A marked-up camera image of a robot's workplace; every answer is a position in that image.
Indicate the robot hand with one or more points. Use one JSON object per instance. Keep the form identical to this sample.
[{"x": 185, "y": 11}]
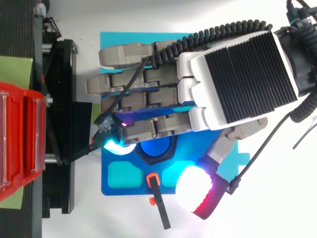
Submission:
[{"x": 247, "y": 79}]

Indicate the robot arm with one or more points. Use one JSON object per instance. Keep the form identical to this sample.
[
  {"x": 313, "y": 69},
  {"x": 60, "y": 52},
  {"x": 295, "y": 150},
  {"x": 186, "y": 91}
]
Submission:
[{"x": 305, "y": 74}]

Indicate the turquoise plate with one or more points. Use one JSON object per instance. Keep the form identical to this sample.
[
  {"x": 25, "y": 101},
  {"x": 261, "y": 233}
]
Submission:
[{"x": 123, "y": 38}]

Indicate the blue bolt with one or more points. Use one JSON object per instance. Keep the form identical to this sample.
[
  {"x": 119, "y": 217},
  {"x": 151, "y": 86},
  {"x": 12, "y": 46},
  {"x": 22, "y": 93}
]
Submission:
[{"x": 154, "y": 148}]

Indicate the black-and-orange clip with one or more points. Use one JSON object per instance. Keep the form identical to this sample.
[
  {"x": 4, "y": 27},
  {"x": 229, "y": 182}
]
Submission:
[
  {"x": 79, "y": 155},
  {"x": 159, "y": 198}
]

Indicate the large black nut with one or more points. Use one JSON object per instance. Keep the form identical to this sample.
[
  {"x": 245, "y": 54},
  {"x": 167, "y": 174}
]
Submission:
[{"x": 158, "y": 160}]

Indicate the red bin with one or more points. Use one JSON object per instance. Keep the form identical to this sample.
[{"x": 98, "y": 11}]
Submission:
[{"x": 17, "y": 138}]

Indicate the black stand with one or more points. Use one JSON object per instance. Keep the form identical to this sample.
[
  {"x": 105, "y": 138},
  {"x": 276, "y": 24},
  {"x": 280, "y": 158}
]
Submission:
[{"x": 62, "y": 99}]

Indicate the blue plate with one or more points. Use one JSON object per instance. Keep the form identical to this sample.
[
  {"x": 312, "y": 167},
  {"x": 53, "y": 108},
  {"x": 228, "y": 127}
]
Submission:
[{"x": 123, "y": 189}]

